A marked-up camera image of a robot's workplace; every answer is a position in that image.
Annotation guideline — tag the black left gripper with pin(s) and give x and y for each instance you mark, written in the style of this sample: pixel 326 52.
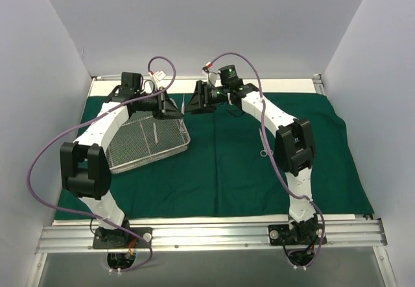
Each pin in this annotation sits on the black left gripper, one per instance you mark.
pixel 164 103

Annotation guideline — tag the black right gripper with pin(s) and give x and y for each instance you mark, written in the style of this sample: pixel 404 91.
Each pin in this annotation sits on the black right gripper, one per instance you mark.
pixel 205 96

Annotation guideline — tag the steel tweezers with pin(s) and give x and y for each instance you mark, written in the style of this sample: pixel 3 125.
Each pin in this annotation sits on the steel tweezers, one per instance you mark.
pixel 183 105

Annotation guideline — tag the steel scalpel handle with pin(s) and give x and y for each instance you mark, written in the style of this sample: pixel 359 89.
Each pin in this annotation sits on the steel scalpel handle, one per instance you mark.
pixel 155 132

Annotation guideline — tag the silver wire mesh tray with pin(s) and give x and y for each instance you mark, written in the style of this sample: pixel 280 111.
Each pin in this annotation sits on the silver wire mesh tray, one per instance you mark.
pixel 133 145

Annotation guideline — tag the green surgical cloth kit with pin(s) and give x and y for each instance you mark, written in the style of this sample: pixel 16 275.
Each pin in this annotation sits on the green surgical cloth kit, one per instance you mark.
pixel 223 174

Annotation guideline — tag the steel surgical scissors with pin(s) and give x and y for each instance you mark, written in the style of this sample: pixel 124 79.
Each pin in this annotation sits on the steel surgical scissors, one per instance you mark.
pixel 264 152

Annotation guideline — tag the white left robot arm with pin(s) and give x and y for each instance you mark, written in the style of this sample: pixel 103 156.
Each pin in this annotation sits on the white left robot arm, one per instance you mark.
pixel 84 168

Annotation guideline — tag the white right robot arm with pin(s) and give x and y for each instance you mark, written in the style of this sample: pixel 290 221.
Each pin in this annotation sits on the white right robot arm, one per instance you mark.
pixel 289 143

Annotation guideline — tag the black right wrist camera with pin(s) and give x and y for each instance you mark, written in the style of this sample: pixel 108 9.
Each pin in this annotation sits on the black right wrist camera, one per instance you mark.
pixel 229 78

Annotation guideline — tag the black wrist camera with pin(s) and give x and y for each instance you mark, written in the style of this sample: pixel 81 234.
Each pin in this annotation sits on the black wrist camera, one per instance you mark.
pixel 131 80
pixel 229 78

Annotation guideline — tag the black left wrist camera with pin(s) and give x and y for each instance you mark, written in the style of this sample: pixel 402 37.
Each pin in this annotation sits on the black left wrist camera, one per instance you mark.
pixel 131 80

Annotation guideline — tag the back aluminium frame rail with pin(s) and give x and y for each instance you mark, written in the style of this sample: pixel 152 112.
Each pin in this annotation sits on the back aluminium frame rail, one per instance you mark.
pixel 203 77

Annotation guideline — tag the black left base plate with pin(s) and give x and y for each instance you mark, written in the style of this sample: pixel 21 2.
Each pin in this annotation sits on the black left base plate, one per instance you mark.
pixel 117 239

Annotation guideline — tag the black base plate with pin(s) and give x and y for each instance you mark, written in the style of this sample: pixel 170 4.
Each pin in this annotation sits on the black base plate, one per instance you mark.
pixel 117 239
pixel 294 234

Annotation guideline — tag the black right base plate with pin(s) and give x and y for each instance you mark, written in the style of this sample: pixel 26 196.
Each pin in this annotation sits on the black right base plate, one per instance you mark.
pixel 294 234

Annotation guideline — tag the front aluminium frame rail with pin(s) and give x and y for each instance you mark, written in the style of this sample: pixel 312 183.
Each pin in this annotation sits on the front aluminium frame rail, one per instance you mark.
pixel 212 234

